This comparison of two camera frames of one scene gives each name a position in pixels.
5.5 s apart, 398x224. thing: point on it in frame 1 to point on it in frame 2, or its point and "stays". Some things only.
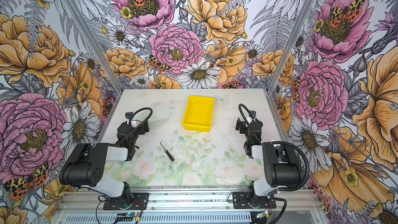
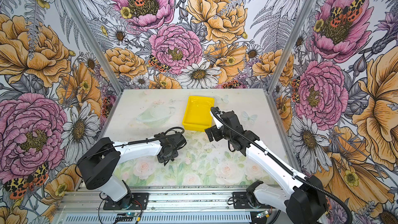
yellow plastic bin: (198, 114) stays
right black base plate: (247, 200) stays
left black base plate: (129, 201) stays
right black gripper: (243, 126) to (214, 129)
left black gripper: (141, 129) to (174, 155)
